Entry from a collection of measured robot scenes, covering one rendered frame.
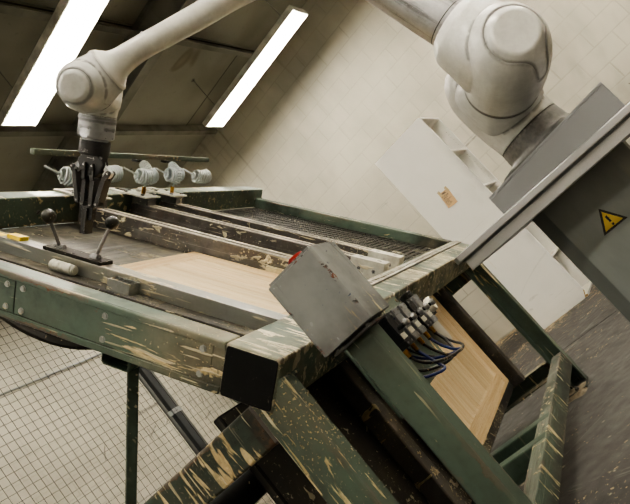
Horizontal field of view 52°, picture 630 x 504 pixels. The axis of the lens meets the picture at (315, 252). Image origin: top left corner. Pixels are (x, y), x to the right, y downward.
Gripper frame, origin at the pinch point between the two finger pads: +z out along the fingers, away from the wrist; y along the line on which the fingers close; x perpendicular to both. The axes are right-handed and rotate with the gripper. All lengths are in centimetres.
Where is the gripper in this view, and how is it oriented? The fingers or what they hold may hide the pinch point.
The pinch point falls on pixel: (87, 219)
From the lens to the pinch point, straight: 172.7
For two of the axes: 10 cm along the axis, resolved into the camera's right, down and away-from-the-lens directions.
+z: -1.7, 9.7, 1.8
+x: 3.9, -1.0, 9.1
